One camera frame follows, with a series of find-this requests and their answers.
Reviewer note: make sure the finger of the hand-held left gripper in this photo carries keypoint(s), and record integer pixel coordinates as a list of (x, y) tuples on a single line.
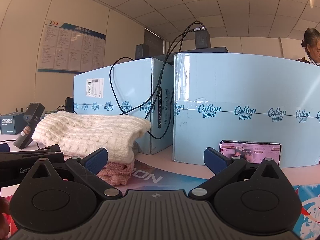
[(48, 148)]

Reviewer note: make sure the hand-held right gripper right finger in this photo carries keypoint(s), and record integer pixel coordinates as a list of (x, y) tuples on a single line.
[(215, 158)]

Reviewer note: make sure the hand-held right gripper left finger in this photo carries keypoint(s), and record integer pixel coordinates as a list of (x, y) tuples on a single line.
[(96, 158)]

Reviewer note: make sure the pink knit garment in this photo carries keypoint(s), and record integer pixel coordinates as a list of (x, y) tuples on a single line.
[(117, 172)]

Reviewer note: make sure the black handheld device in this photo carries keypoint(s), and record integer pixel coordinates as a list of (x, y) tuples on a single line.
[(28, 125)]

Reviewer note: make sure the black smartphone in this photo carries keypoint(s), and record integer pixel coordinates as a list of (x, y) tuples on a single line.
[(250, 150)]

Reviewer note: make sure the small dark blue box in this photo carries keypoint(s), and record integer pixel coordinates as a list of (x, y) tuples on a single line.
[(11, 123)]

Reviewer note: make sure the printed blue desk mat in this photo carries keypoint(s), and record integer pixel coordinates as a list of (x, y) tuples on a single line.
[(175, 180)]

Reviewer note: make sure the small black gadget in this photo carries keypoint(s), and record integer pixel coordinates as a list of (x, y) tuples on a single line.
[(69, 105)]

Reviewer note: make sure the large light blue carton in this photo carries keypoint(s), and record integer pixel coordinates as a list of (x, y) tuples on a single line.
[(250, 87)]

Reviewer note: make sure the small light blue carton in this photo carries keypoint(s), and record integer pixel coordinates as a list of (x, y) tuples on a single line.
[(130, 80)]

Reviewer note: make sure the flat dark blue box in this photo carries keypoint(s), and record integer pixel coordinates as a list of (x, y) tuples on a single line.
[(215, 50)]

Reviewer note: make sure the small black power adapter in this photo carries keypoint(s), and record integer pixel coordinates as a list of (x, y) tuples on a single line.
[(142, 52)]

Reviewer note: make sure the tall black power adapter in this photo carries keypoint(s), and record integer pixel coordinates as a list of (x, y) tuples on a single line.
[(202, 38)]

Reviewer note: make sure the dark window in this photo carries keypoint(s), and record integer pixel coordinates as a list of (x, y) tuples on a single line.
[(153, 42)]

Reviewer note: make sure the wall notice board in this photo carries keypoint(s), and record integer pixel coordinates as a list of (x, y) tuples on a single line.
[(72, 47)]

